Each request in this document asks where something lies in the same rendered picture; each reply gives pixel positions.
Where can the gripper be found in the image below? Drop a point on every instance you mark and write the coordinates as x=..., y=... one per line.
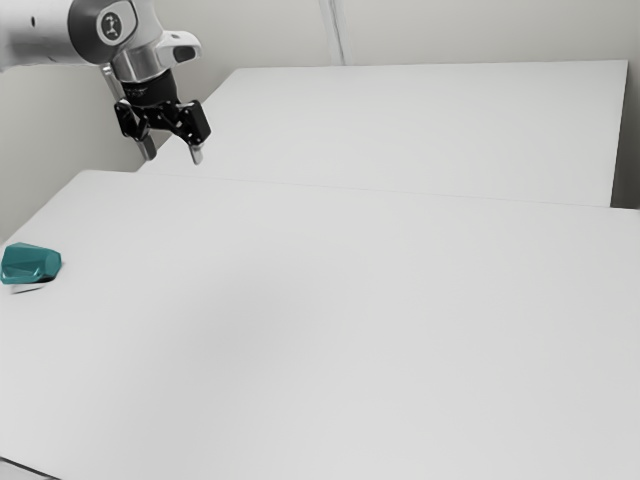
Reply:
x=149, y=90

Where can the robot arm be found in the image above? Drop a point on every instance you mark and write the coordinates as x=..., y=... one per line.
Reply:
x=40, y=35

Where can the teal faceted mug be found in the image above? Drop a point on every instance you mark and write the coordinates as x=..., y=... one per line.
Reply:
x=29, y=263

